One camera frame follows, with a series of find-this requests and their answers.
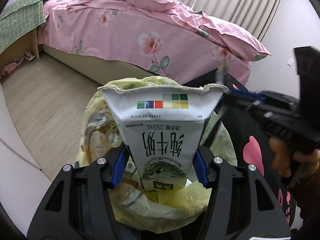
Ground white green milk carton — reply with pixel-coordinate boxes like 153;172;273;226
99;84;227;191

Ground person's right hand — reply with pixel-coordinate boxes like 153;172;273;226
269;135;319;194

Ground bin with yellow bag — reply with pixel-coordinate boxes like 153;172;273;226
76;76;237;233

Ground bed with pink sheet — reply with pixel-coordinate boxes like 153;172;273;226
37;0;252;86

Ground pink floral duvet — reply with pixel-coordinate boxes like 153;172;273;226
66;0;272;62

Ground pink slippers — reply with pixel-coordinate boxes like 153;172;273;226
2;51;35;76

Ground wooden bedside table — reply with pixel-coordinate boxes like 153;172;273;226
0;28;40;68

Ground green checked cloth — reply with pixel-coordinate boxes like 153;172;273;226
1;0;46;52

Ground wall switch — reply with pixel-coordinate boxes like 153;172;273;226
287;59;294;67

